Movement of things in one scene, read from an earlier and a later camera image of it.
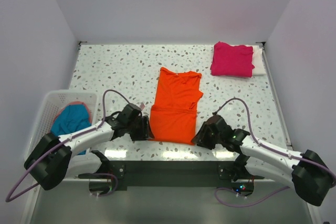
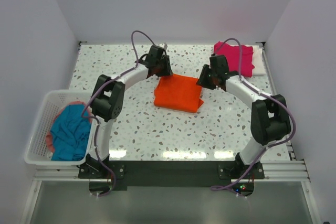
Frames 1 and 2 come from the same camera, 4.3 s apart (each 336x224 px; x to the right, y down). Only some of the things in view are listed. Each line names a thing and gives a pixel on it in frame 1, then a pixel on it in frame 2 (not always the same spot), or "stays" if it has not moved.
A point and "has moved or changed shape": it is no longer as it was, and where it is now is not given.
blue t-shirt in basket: x=71 y=118 stays
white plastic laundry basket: x=52 y=101 stays
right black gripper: x=200 y=138 → x=201 y=81
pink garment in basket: x=73 y=103 stays
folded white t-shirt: x=258 y=61 stays
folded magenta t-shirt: x=232 y=61 stays
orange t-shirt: x=173 y=114 has moved or changed shape
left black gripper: x=145 y=131 → x=167 y=72
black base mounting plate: x=170 y=175 stays
